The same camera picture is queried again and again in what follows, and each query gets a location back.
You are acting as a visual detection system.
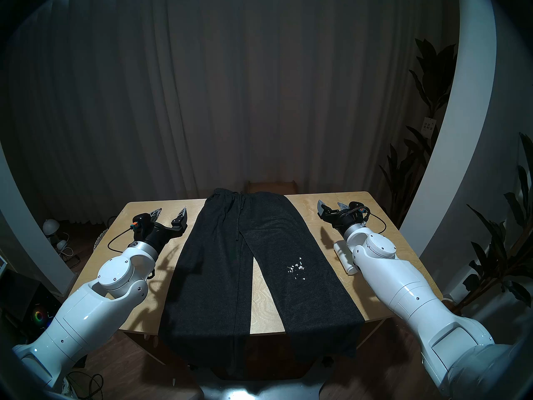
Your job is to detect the long pleated curtain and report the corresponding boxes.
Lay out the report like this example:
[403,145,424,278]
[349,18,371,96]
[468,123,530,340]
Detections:
[0,0,458,227]

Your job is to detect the tall tagged leafy plant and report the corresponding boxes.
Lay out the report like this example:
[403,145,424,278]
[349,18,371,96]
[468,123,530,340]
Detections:
[379,39,458,229]

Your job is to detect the white lint bits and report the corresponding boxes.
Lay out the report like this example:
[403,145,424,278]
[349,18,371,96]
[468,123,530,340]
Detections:
[286,257,308,281]

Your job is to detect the black computer with rgb fans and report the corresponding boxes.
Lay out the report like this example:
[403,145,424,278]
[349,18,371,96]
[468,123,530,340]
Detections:
[0,270,63,335]

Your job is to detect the dark grey drawstring pants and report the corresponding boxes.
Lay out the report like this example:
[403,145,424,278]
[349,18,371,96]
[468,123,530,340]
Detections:
[158,188,366,381]

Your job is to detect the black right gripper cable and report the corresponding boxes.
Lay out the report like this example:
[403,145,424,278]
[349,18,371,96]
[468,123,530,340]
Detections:
[366,212,387,234]

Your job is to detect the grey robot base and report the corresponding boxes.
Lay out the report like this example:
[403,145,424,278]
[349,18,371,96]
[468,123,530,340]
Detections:
[200,378,325,400]

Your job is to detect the black floor cable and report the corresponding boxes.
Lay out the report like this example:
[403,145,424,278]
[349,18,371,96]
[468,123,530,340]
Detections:
[67,372,105,400]

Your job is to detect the white lint roller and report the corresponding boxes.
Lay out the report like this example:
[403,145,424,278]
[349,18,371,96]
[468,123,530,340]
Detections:
[333,241,359,275]

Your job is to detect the dark leafy potted plant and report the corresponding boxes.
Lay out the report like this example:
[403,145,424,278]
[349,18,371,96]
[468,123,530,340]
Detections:
[452,132,533,314]

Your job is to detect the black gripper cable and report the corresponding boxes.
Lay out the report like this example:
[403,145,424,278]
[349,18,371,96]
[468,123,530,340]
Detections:
[366,212,387,234]
[107,226,138,254]

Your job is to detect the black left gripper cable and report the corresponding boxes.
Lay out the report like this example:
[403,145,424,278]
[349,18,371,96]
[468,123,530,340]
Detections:
[107,226,138,254]

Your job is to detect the wooden table leg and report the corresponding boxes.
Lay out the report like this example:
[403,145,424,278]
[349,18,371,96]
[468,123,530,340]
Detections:
[357,319,386,349]
[125,332,167,365]

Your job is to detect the narrow white arch pillar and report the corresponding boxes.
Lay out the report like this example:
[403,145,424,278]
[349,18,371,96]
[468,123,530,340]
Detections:
[0,143,75,295]

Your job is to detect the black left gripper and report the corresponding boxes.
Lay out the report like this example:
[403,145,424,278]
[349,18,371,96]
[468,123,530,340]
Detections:
[137,207,189,252]

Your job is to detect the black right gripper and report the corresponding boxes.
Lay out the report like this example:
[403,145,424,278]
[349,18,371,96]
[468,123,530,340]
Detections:
[318,200,371,233]

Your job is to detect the wide white arch pillar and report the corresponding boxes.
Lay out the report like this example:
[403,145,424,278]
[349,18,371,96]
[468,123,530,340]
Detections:
[400,0,498,264]

